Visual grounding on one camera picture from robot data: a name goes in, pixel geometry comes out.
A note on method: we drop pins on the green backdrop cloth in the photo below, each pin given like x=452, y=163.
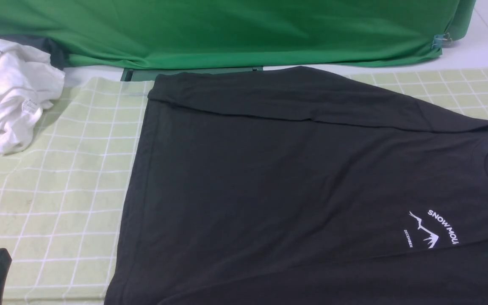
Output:
x=186, y=34

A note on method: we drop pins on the dark gray garment behind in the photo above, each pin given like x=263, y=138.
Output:
x=58, y=54

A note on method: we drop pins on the light green checked tablecloth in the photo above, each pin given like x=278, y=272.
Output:
x=61, y=200

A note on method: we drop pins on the teal binder clip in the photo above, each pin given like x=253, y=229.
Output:
x=441, y=41

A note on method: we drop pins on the dark gray long-sleeve top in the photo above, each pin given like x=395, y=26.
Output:
x=302, y=187

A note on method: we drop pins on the crumpled white garment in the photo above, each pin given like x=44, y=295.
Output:
x=28, y=85

